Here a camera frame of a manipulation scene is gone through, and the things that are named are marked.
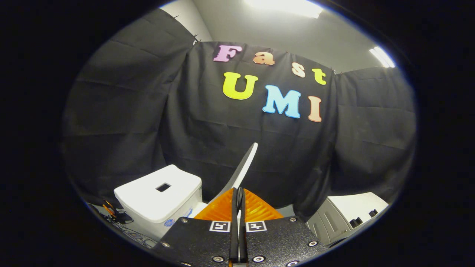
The white toilet tank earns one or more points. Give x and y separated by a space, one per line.
148 200

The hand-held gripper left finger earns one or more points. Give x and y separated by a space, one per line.
233 230

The black backdrop cloth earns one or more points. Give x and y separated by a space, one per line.
222 141

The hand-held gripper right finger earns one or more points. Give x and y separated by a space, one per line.
243 230

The grey cabinet with white top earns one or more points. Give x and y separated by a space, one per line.
349 207

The large ceiling light panel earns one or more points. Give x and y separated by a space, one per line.
285 6

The small orange object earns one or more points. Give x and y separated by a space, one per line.
109 209

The small ceiling light panel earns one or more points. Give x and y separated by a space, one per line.
382 56

